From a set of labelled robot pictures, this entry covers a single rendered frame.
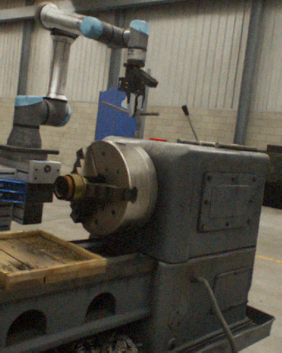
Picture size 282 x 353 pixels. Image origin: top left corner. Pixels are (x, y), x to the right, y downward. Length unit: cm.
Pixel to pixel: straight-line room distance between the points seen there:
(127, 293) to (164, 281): 13
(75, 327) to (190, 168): 58
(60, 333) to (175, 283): 42
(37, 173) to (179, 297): 74
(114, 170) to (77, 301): 40
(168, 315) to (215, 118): 1091
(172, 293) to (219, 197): 37
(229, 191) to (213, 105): 1079
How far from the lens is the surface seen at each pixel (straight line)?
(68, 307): 119
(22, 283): 105
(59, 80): 192
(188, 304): 149
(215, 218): 149
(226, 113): 1203
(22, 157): 177
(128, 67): 161
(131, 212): 124
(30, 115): 182
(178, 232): 132
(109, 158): 129
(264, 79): 1188
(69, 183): 122
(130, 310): 136
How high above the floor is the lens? 125
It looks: 3 degrees down
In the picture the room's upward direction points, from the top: 7 degrees clockwise
